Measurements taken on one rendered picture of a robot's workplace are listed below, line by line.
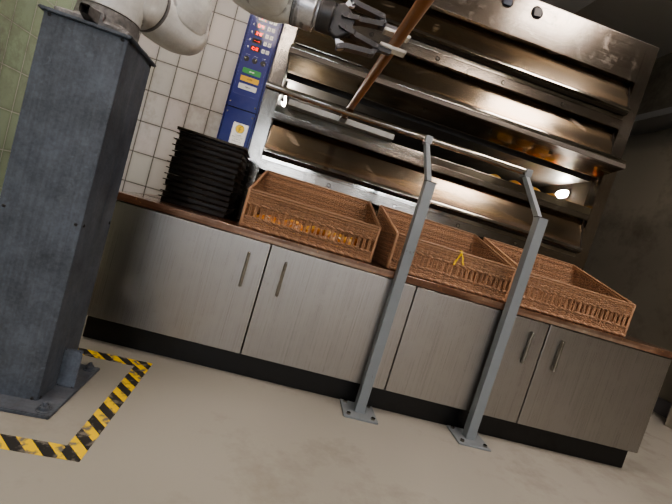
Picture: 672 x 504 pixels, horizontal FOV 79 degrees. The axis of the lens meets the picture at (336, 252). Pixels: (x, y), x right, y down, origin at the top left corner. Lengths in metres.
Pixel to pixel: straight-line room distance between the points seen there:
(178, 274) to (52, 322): 0.50
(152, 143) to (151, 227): 0.69
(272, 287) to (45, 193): 0.79
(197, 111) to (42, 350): 1.33
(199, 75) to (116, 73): 1.04
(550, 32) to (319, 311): 1.90
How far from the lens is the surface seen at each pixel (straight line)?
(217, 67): 2.26
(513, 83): 2.50
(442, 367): 1.81
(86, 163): 1.25
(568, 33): 2.73
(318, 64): 2.11
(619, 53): 2.87
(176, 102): 2.26
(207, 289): 1.64
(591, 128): 2.73
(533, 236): 1.79
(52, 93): 1.30
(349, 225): 1.65
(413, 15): 0.99
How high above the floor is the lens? 0.70
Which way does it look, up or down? 4 degrees down
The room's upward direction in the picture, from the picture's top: 17 degrees clockwise
